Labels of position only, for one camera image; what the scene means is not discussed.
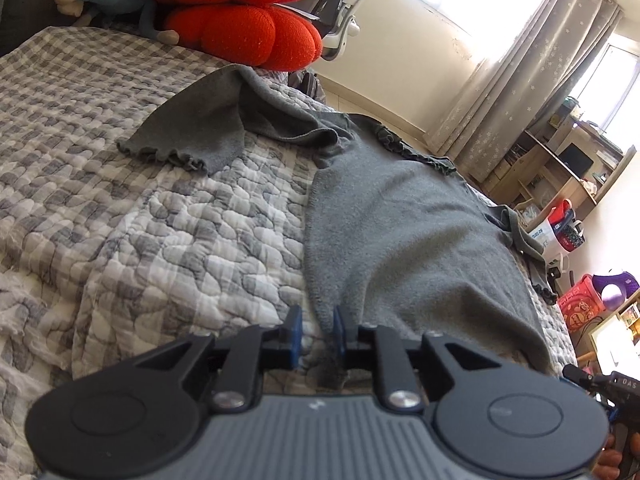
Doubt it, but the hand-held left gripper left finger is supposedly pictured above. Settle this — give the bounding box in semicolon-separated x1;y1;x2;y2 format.
134;306;303;414

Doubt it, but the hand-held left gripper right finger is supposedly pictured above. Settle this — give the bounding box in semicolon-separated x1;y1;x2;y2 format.
334;306;493;413

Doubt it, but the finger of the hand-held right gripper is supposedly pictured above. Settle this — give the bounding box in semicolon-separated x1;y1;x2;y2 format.
562;365;598;393

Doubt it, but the grey knit sweater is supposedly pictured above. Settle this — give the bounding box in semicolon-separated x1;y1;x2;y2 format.
117;64;561;391

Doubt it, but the white carton with clothes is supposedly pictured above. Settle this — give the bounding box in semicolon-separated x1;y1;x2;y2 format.
525;199;586;261

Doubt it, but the person's right hand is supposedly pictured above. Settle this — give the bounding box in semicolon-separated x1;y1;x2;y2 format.
597;432;621;480

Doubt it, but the light wooden shelf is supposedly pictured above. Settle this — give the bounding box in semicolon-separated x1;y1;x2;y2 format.
575;300;640;376

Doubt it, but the red storage basket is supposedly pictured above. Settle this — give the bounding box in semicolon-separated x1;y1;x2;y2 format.
557;275;601;326

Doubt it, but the purple ball toy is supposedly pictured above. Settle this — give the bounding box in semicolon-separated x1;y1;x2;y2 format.
592;270;640;312

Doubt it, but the grey checked quilt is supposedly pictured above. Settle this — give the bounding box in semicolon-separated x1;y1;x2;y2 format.
0;25;576;480

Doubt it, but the wooden computer desk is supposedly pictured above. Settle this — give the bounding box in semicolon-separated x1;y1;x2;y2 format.
482;110;637;221

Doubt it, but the black laptop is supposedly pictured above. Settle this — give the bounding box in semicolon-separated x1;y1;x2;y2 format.
557;142;595;177

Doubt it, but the grey patterned garment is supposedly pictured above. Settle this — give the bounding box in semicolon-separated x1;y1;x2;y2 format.
287;70;326;103

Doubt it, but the grey star curtain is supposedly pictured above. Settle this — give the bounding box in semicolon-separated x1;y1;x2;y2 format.
430;0;623;181

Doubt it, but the red pumpkin plush cushion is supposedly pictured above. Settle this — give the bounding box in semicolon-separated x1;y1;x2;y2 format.
150;0;323;72

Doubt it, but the white mesh office chair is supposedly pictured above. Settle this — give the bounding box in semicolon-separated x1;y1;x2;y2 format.
295;0;401;61

